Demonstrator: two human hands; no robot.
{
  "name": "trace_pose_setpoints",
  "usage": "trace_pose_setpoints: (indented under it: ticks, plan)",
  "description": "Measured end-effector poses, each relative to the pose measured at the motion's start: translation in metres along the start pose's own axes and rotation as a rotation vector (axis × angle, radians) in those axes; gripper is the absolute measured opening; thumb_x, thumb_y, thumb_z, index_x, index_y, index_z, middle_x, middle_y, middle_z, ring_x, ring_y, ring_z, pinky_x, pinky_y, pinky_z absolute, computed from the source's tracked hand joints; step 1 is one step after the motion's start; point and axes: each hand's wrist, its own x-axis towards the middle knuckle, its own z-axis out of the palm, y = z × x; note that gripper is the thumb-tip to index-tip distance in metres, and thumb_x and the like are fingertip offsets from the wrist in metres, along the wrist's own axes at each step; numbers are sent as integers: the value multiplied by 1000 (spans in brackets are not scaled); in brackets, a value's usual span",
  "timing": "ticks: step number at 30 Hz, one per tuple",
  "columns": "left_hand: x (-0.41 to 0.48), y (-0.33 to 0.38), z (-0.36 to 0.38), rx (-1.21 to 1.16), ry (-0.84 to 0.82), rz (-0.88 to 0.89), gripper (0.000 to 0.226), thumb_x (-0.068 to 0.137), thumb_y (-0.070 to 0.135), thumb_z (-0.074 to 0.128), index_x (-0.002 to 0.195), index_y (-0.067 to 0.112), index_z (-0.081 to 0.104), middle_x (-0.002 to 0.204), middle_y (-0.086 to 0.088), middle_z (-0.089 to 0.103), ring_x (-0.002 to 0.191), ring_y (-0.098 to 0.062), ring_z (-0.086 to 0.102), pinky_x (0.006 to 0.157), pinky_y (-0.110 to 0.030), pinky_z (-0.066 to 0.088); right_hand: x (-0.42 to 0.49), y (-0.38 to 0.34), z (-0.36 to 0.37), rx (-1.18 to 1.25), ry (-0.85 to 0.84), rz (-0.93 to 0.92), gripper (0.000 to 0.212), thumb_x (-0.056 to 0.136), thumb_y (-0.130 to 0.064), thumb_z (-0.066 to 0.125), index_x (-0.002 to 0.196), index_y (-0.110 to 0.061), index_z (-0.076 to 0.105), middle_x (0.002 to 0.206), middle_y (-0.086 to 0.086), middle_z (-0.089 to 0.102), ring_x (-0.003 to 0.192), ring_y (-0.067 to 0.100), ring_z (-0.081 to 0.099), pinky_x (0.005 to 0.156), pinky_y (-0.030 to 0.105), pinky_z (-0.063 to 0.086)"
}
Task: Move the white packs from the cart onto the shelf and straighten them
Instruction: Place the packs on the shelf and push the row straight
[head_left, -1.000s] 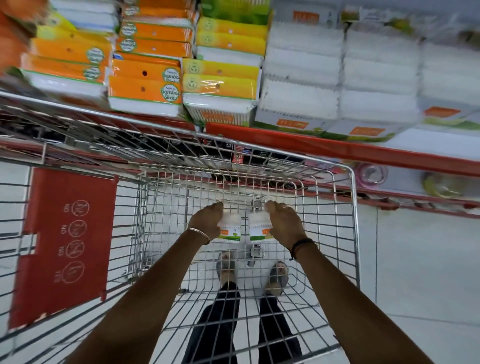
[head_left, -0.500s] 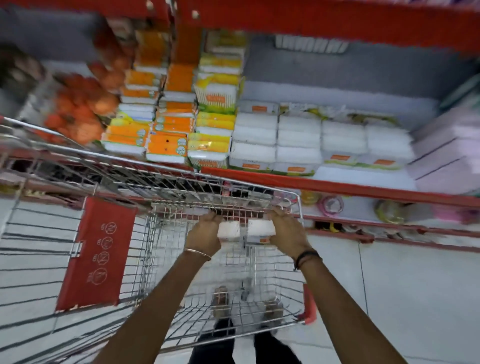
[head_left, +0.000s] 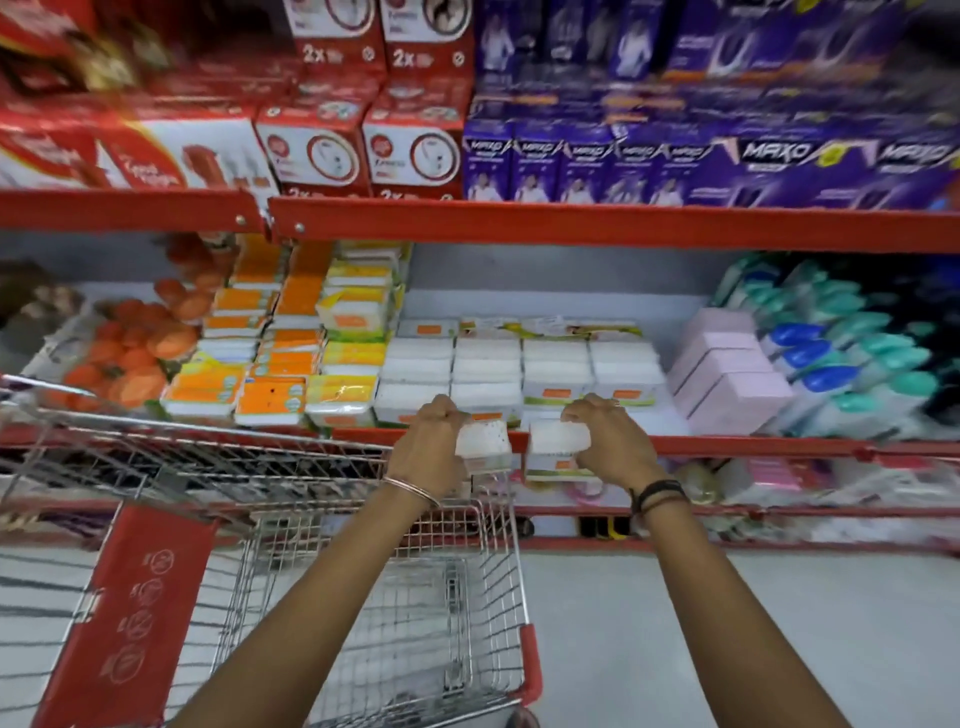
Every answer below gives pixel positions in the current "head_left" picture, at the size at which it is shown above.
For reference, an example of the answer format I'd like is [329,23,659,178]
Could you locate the person's right hand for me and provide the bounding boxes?
[561,393,667,493]

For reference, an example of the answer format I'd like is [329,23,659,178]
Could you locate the person's left hand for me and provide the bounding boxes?
[384,395,472,502]

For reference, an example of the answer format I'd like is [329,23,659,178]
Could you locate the white sponge packet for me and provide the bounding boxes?
[522,420,594,481]
[455,418,513,475]

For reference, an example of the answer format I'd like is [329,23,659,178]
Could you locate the person's left forearm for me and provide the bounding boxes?
[171,480,441,728]

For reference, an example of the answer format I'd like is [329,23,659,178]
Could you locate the person's right forearm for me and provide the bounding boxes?
[633,491,852,728]

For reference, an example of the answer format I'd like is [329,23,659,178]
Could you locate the stack of white packs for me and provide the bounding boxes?
[372,315,669,430]

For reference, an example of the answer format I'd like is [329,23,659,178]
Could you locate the silver bangle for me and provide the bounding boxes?
[382,475,442,510]

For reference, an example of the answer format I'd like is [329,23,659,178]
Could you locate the black wristbands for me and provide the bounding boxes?
[628,480,691,519]

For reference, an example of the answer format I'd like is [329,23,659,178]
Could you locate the pink box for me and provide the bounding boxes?
[666,346,775,402]
[684,371,795,438]
[678,307,757,355]

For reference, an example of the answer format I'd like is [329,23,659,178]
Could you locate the stack of orange yellow packets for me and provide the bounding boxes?
[161,236,414,432]

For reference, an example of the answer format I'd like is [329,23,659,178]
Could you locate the red metal shelf beam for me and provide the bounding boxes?
[0,189,267,235]
[268,196,960,255]

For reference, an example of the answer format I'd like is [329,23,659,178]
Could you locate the blue-capped white bottle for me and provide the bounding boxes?
[783,365,861,423]
[772,339,838,380]
[761,322,826,358]

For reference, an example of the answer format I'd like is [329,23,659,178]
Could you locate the pile of pink white packets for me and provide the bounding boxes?
[660,457,960,546]

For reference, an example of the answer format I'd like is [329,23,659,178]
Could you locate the stack of red white boxes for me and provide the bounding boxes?
[255,0,475,202]

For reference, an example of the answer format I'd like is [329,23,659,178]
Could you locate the row of purple boxes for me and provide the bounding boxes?
[461,0,960,211]

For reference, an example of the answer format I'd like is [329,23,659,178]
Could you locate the row of teal-capped white bottles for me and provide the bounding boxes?
[712,253,942,442]

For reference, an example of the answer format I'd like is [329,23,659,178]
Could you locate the pile of orange mesh scrubbers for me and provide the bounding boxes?
[37,232,235,414]

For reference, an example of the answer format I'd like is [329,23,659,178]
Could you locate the large red white box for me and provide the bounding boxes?
[0,101,280,213]

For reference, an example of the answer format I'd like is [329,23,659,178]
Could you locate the red cart seat flap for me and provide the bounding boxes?
[30,504,220,728]

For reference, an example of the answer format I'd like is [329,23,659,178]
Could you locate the red foil packets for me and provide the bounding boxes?
[0,0,175,100]

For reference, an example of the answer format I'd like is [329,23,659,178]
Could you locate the metal wire shopping cart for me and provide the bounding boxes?
[0,375,543,728]

